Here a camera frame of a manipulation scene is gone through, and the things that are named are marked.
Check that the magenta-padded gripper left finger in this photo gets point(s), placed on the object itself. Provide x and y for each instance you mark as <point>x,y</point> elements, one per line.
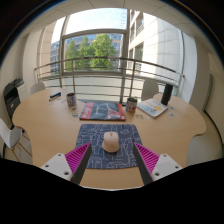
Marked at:
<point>75,160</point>

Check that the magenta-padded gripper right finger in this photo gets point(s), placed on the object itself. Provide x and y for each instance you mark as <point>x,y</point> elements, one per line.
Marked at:
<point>150,160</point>

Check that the beige computer mouse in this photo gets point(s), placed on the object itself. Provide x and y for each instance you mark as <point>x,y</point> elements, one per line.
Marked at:
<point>110,142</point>

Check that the blue patterned mouse pad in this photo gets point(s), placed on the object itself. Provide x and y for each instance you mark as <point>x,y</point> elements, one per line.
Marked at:
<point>93,133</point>

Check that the small green card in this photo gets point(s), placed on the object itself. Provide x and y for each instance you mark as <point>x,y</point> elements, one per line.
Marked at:
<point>74,115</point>

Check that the white illustrated book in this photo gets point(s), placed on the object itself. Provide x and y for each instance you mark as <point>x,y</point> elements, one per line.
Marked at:
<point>152,108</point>

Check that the red and blue flat bag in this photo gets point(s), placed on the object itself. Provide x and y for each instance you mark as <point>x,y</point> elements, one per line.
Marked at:
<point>103,111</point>

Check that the red and blue printed mug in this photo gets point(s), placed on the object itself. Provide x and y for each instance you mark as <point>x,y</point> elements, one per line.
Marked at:
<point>131,105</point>

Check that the white printed mug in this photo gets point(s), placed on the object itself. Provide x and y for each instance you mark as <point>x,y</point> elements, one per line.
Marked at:
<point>71,100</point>

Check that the black and blue stapler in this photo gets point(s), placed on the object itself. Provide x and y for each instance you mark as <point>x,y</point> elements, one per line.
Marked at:
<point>55,96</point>

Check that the black cylindrical speaker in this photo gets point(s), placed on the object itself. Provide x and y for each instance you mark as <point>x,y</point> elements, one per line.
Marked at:
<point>166,94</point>

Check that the white chair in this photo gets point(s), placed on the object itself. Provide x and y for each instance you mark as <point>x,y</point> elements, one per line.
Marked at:
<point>150,88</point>
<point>10,135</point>
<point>37,87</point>

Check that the black and white printer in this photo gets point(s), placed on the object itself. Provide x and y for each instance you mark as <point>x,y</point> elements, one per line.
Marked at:
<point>11,96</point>

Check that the metal balcony railing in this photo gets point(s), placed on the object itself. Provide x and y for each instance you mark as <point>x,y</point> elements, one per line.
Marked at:
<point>100,58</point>

